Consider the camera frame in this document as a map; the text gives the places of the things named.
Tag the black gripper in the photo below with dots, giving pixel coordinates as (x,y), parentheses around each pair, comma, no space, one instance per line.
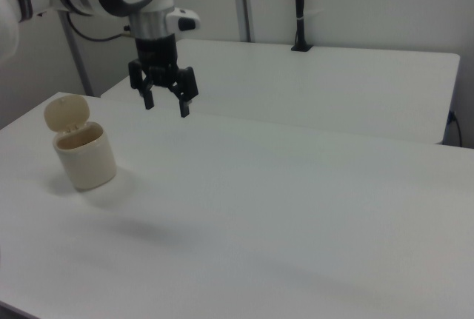
(157,60)

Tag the beige lidded trash bin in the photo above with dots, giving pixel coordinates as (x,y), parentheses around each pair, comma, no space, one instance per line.
(89,163)

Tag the aluminium partition post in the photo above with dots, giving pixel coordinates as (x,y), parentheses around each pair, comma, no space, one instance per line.
(242,0)

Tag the black camera pole with zip tie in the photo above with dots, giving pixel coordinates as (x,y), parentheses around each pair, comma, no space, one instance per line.
(299,0)

